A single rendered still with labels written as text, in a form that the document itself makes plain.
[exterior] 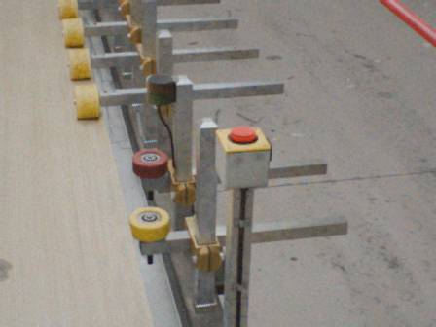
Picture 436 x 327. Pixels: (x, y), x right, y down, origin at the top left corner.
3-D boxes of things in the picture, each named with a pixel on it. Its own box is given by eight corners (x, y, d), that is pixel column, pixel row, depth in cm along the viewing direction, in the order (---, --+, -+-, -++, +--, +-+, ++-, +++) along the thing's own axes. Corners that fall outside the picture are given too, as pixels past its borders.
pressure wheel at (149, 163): (164, 189, 203) (164, 145, 198) (170, 206, 197) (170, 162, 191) (130, 192, 202) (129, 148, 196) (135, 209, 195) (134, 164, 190)
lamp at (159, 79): (172, 162, 194) (172, 72, 184) (177, 173, 190) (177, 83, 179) (147, 163, 193) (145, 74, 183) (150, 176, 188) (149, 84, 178)
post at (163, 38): (170, 202, 228) (170, 28, 205) (172, 209, 225) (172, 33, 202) (157, 203, 227) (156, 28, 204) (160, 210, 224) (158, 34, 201)
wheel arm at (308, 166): (322, 171, 208) (323, 155, 206) (326, 178, 205) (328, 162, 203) (140, 187, 199) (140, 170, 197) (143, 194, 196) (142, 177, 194)
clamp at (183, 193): (186, 176, 204) (186, 158, 202) (197, 205, 193) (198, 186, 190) (163, 178, 203) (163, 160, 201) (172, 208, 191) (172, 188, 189)
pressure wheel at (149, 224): (144, 247, 182) (143, 200, 176) (177, 259, 178) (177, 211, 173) (123, 266, 176) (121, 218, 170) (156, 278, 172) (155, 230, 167)
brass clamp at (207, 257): (210, 235, 183) (210, 214, 181) (224, 272, 171) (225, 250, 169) (181, 237, 182) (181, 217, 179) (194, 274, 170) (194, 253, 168)
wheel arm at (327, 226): (342, 230, 185) (344, 212, 183) (346, 237, 183) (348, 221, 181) (138, 250, 177) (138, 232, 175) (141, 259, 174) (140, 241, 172)
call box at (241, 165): (257, 169, 141) (259, 126, 137) (268, 191, 134) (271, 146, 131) (214, 172, 139) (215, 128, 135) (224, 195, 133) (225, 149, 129)
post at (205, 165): (209, 319, 184) (214, 115, 162) (213, 330, 181) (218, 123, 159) (194, 321, 184) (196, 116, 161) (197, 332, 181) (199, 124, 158)
